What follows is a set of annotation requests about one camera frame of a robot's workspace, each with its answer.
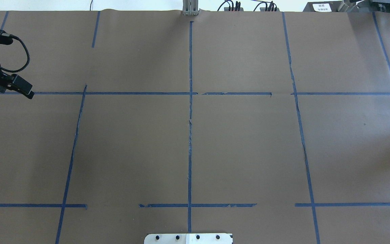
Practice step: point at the aluminium frame post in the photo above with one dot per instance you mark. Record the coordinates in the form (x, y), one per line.
(190, 8)

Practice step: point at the white camera pole base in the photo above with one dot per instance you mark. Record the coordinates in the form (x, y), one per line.
(189, 238)

